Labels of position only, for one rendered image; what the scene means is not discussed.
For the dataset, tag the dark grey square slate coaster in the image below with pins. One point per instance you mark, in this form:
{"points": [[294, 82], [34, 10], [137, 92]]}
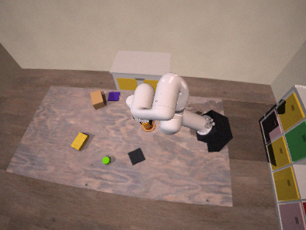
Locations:
{"points": [[136, 156]]}

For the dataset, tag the green short cylinder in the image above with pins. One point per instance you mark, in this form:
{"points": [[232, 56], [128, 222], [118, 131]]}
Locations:
{"points": [[106, 160]]}

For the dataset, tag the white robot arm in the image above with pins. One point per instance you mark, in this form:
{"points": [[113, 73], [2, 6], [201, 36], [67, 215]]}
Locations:
{"points": [[163, 103]]}

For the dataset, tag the tan rectangular block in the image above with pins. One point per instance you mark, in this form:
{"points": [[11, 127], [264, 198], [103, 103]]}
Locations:
{"points": [[97, 100]]}

